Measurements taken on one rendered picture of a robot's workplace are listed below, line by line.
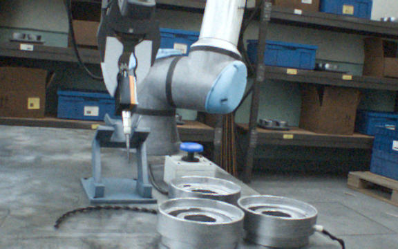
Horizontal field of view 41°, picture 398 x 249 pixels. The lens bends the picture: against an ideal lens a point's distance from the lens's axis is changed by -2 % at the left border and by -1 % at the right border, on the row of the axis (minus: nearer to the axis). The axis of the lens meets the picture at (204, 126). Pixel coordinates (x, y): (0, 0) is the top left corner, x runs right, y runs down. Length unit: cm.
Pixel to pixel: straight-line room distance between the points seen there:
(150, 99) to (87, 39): 296
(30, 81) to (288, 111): 247
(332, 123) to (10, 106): 274
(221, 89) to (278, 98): 410
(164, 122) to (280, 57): 348
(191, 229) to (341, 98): 435
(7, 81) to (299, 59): 239
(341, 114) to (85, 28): 237
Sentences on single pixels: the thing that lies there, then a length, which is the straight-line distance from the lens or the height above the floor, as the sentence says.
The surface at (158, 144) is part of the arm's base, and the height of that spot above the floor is 82.
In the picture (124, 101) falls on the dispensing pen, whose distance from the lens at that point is 80.
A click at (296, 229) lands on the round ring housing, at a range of 67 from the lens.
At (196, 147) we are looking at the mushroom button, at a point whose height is 87.
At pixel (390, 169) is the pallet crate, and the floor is 22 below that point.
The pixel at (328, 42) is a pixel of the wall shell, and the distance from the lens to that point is 543.
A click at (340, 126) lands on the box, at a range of 496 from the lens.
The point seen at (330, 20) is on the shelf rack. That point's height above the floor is 144.
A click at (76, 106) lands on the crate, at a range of 420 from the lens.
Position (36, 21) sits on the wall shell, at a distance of 465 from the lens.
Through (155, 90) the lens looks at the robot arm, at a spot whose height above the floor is 94.
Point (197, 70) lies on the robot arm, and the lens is 113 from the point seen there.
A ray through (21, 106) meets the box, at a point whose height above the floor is 54.
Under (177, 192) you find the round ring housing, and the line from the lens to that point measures 74.
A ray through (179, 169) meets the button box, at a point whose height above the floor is 84.
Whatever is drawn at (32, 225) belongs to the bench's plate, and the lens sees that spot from 69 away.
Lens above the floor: 102
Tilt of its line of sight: 7 degrees down
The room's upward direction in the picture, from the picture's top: 6 degrees clockwise
